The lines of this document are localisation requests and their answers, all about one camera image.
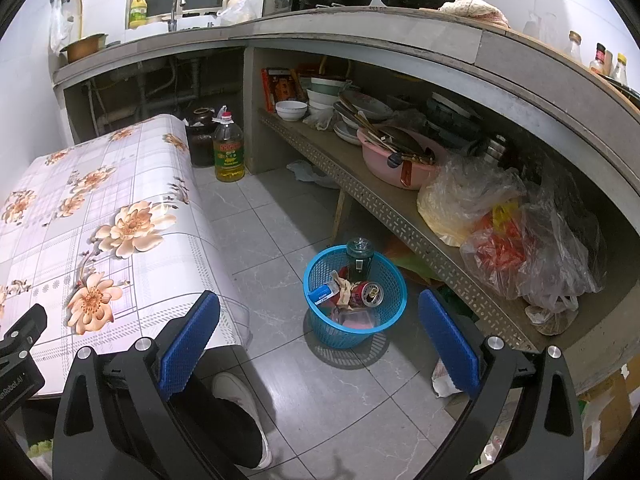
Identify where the concrete kitchen counter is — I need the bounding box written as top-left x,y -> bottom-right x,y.
52,5 -> 640,361

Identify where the person's white shoe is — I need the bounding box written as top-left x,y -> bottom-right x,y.
211,372 -> 274,469

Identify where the stack of plates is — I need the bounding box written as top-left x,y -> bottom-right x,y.
333,91 -> 395,145

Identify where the red drink can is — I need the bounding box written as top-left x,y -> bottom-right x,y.
349,280 -> 385,309

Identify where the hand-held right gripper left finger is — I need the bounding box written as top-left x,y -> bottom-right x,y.
52,290 -> 222,480

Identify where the blue plastic basket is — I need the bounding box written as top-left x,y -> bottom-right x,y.
303,245 -> 409,350

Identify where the yellow cooking oil bottle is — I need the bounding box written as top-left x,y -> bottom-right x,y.
213,105 -> 246,183

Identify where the white paper on floor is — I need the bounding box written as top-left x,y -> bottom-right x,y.
430,356 -> 472,399

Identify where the copper pot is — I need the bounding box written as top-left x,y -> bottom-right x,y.
59,33 -> 109,64

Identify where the beige wrapper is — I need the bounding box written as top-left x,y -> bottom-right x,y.
329,269 -> 354,309

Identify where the knitted cloth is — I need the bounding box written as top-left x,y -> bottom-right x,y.
438,0 -> 511,27

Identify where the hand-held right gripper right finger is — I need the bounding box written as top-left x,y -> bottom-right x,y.
418,286 -> 587,480

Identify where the white bag on floor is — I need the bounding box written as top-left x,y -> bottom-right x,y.
285,159 -> 334,184

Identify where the white jar in plastic bag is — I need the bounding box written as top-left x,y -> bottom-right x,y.
218,0 -> 259,26

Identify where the hanging white plastic bag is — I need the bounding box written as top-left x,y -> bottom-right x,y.
48,0 -> 77,54

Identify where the pink knitted sponge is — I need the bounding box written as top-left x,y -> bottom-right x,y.
332,307 -> 382,332

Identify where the perforated metal shelf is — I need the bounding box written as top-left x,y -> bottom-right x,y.
257,107 -> 551,356

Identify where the metal faucet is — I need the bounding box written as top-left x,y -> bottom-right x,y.
167,0 -> 187,32

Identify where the dark capped sauce bottle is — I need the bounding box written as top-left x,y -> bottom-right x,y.
589,43 -> 608,76

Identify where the dark ceramic jar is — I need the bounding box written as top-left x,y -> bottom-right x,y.
185,107 -> 217,169

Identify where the cardboard box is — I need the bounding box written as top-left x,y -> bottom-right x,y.
579,364 -> 637,462

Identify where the red printed box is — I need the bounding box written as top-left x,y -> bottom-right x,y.
260,67 -> 302,112

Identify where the blue white carton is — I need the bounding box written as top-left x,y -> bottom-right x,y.
307,282 -> 342,307

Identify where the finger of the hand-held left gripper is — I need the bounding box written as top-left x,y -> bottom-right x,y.
0,303 -> 49,361

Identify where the pink plastic basin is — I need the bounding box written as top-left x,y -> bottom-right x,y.
356,127 -> 449,191

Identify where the white bowl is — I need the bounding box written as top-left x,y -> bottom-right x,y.
275,100 -> 308,122

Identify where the clear bag with red contents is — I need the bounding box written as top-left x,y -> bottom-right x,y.
459,170 -> 608,337

